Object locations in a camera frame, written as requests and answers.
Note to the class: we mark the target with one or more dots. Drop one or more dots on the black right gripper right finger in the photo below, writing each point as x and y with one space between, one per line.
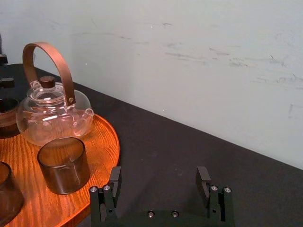
219 203

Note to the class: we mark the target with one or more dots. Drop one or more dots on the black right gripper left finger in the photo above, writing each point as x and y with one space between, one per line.
104 203

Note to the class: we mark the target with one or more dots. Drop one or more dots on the round orange wooden tray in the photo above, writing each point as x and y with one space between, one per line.
100 146

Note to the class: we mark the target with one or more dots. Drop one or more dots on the brown smoked glass cup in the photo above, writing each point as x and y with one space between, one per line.
64 170
9 196
7 123

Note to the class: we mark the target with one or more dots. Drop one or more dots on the black table cloth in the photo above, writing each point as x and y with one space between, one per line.
165 153

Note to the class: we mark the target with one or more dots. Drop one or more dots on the glass teapot lid, dark knob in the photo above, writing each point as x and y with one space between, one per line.
46 82

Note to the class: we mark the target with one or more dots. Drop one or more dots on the small black block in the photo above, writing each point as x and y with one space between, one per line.
6 82
2 59

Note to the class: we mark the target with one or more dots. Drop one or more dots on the dark upright object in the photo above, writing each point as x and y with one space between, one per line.
0 45

